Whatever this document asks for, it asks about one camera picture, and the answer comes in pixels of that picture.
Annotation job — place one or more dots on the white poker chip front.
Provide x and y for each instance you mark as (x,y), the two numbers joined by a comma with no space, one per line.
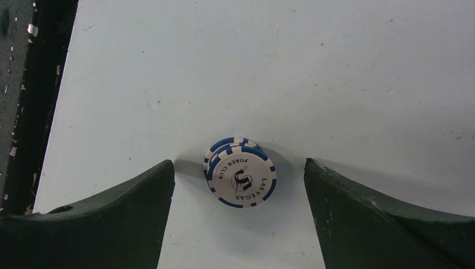
(242,176)

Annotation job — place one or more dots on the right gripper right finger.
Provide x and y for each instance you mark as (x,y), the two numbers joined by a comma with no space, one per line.
(359,227)

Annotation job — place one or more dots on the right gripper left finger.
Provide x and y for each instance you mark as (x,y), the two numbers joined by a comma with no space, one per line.
(121,227)

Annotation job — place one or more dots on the white blue poker chip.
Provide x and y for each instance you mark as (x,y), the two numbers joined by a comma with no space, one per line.
(226,142)

